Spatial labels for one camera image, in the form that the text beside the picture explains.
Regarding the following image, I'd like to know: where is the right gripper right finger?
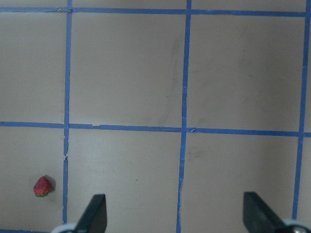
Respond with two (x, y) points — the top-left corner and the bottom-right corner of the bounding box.
(242, 192), (287, 233)

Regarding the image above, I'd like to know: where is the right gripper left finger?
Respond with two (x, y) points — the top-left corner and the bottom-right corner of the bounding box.
(73, 194), (107, 233)

